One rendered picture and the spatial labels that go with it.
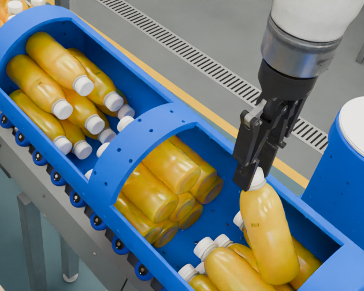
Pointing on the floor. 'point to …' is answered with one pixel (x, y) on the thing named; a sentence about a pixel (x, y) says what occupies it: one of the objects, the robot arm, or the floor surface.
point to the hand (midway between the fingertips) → (255, 164)
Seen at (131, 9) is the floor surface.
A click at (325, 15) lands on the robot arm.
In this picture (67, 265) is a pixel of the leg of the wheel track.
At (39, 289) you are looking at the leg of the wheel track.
